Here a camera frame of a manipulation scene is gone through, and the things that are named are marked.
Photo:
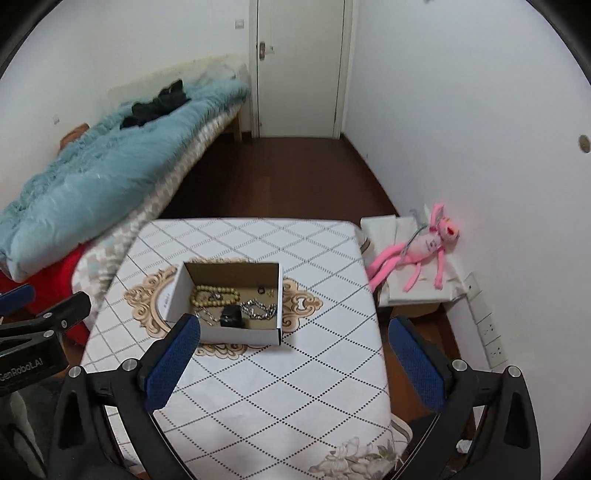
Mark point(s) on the red bed sheet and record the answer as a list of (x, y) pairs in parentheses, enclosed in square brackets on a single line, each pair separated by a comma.
[(51, 277)]

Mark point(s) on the round wall hole cap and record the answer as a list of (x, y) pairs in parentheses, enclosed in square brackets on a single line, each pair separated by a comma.
[(585, 143)]

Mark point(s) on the black smart band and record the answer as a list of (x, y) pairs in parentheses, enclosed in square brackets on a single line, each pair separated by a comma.
[(231, 318)]

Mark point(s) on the white cardboard box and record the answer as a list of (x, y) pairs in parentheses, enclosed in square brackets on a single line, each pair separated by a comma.
[(240, 335)]

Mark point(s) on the white crumpled tissue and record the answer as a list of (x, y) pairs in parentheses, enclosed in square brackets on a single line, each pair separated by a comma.
[(463, 446)]

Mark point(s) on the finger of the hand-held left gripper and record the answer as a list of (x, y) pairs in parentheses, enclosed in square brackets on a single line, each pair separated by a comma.
[(14, 299), (69, 311)]

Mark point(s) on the diamond patterned white tablecloth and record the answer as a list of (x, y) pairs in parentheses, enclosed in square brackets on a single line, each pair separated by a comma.
[(300, 369)]

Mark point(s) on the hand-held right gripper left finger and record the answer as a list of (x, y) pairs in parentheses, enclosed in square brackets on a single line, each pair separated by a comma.
[(171, 362)]

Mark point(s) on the beige folded cloth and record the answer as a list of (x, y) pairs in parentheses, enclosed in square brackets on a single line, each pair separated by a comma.
[(397, 288)]

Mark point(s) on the pink plush toy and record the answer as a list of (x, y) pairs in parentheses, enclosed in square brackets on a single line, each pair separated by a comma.
[(427, 244)]

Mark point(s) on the white power strip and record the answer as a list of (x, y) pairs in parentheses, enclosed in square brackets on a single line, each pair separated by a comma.
[(489, 327)]

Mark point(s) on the wooden bed leg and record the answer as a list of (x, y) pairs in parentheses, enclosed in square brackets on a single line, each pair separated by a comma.
[(237, 127)]

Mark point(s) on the brown cardboard box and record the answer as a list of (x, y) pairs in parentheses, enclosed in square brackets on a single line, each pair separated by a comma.
[(415, 310)]

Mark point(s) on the light blue blanket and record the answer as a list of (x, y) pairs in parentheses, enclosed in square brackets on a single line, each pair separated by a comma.
[(92, 194)]

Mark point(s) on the white door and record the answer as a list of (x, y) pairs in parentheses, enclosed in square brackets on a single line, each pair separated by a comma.
[(300, 69)]

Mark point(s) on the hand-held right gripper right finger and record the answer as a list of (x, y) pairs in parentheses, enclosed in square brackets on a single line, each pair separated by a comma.
[(415, 362)]

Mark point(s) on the black clothes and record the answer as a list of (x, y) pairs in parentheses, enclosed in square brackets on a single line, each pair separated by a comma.
[(152, 108)]

